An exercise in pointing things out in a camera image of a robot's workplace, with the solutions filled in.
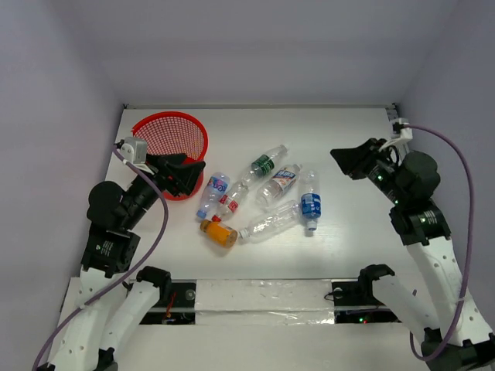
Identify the red label clear bottle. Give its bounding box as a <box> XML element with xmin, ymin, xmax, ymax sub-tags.
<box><xmin>212</xmin><ymin>182</ymin><xmax>249</xmax><ymax>222</ymax></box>

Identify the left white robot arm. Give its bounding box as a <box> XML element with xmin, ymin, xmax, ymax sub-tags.
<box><xmin>33</xmin><ymin>153</ymin><xmax>206</xmax><ymax>370</ymax></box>

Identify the red mesh plastic bin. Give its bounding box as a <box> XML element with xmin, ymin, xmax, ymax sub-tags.
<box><xmin>131</xmin><ymin>111</ymin><xmax>210</xmax><ymax>202</ymax></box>

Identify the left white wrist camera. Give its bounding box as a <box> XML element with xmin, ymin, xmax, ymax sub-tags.
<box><xmin>116</xmin><ymin>137</ymin><xmax>152</xmax><ymax>173</ymax></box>

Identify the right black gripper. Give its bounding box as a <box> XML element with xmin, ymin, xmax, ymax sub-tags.
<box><xmin>331</xmin><ymin>137</ymin><xmax>409</xmax><ymax>205</ymax></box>

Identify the orange blue label bottle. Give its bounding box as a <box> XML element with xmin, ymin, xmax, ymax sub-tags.
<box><xmin>255</xmin><ymin>164</ymin><xmax>302</xmax><ymax>209</ymax></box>

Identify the dark blue label bottle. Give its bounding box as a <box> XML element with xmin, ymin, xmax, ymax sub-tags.
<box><xmin>300</xmin><ymin>169</ymin><xmax>322</xmax><ymax>233</ymax></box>

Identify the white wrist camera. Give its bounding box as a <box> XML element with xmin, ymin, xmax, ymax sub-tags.
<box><xmin>390</xmin><ymin>117</ymin><xmax>413</xmax><ymax>143</ymax></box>
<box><xmin>116</xmin><ymin>137</ymin><xmax>152</xmax><ymax>173</ymax></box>

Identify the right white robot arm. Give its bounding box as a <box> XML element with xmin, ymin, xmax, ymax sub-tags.
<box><xmin>330</xmin><ymin>138</ymin><xmax>494</xmax><ymax>370</ymax></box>

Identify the silver taped front rail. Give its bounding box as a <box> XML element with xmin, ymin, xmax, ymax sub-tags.
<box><xmin>141</xmin><ymin>279</ymin><xmax>398</xmax><ymax>325</ymax></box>

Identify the green label clear bottle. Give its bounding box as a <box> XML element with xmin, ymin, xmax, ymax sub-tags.
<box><xmin>240</xmin><ymin>145</ymin><xmax>288</xmax><ymax>187</ymax></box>

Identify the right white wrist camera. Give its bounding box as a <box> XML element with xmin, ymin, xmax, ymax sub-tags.
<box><xmin>390</xmin><ymin>117</ymin><xmax>413</xmax><ymax>143</ymax></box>

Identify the light blue label bottle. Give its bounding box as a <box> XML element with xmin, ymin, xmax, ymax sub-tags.
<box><xmin>196</xmin><ymin>172</ymin><xmax>230</xmax><ymax>220</ymax></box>

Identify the clear unlabelled plastic bottle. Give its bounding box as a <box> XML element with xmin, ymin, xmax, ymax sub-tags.
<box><xmin>238</xmin><ymin>200</ymin><xmax>300</xmax><ymax>243</ymax></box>

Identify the orange juice bottle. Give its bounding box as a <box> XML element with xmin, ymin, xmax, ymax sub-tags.
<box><xmin>200</xmin><ymin>220</ymin><xmax>238</xmax><ymax>248</ymax></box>

